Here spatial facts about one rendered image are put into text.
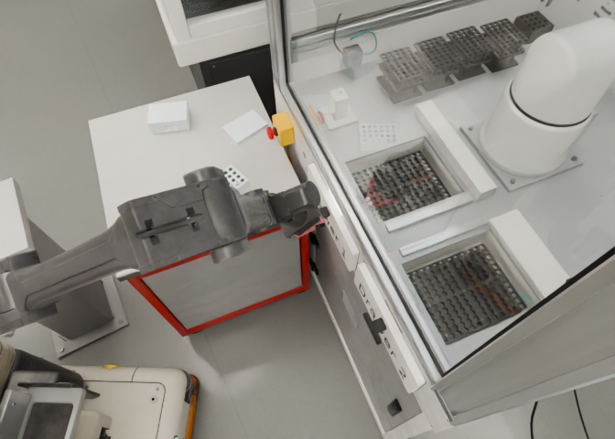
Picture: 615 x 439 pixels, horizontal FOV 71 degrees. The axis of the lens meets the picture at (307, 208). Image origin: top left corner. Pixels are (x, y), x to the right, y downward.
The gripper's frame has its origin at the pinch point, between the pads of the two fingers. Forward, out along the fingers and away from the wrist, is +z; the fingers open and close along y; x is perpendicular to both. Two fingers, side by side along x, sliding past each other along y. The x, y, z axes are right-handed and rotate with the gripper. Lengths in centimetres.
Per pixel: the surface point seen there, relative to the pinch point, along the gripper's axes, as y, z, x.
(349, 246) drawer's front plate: 4.5, 0.8, -9.8
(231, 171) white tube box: -18.4, 0.7, 32.4
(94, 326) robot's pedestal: -122, 21, 35
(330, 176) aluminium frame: 10.0, -3.0, 6.8
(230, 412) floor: -89, 49, -19
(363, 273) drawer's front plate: 4.6, 0.7, -17.5
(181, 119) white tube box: -25, -5, 58
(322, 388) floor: -58, 70, -25
